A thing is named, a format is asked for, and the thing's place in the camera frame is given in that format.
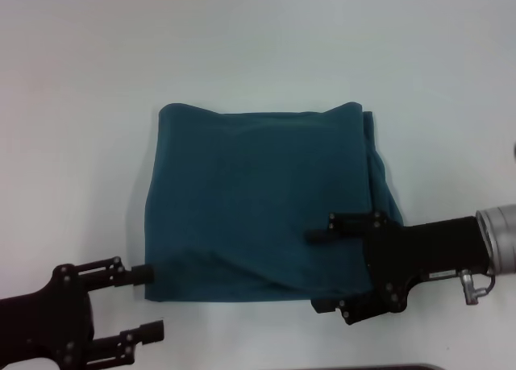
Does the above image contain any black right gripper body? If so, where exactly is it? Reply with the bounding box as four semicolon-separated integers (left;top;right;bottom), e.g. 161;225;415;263
360;211;491;314

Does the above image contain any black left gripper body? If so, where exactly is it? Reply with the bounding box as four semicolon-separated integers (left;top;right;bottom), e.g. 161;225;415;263
0;263;96;370

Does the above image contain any teal t-shirt with white print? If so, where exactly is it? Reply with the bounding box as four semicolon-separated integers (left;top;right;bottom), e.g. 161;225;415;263
143;101;406;305

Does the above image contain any silver cable connector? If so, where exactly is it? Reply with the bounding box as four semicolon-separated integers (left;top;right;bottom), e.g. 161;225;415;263
459;268;497;306

